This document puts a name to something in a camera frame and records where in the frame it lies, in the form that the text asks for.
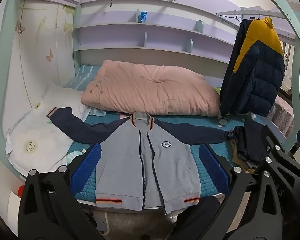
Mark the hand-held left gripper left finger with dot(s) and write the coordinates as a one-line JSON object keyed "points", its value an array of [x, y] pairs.
{"points": [[86, 170]]}

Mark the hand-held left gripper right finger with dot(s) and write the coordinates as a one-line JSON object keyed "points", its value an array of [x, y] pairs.
{"points": [[213, 170]]}

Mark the grey jacket with navy sleeves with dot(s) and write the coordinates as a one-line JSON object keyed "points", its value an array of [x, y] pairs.
{"points": [[125, 160]]}

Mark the pile of dark clothes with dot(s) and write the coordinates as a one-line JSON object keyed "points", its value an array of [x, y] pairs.
{"points": [[250, 142]]}

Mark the teal quilted bed sheet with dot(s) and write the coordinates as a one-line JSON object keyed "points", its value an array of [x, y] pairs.
{"points": [[223, 152]]}

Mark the pink patterned cloth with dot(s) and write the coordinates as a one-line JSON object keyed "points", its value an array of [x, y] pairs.
{"points": [[282, 115]]}

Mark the person's dark trouser leg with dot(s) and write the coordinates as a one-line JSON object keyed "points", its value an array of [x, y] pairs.
{"points": [[197, 217]]}

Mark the white pillow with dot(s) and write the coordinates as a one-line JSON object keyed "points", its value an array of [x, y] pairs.
{"points": [[45, 135]]}

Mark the navy and yellow puffer jacket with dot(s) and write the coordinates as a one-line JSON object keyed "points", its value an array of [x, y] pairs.
{"points": [[260, 75]]}

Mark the red object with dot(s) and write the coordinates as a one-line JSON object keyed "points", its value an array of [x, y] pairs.
{"points": [[21, 190]]}

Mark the blue striped pillow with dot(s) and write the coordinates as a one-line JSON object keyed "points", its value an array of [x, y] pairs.
{"points": [[86, 76]]}

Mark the pink quilt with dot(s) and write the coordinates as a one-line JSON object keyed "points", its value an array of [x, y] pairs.
{"points": [[145, 87]]}

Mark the dark hanging coat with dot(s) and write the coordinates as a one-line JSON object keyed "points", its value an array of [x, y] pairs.
{"points": [[241, 37]]}

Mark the pale wardrobe with butterfly stickers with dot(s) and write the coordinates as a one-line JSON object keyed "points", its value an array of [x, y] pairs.
{"points": [[40, 55]]}

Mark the small blue box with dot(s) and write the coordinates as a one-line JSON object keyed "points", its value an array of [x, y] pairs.
{"points": [[143, 16]]}

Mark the pale green bed frame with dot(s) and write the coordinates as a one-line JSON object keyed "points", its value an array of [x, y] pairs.
{"points": [[293, 17]]}

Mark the white clothes rail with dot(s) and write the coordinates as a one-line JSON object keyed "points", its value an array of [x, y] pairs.
{"points": [[230, 13]]}

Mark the lavender wall shelf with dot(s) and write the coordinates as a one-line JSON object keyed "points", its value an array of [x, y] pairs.
{"points": [[140, 26]]}

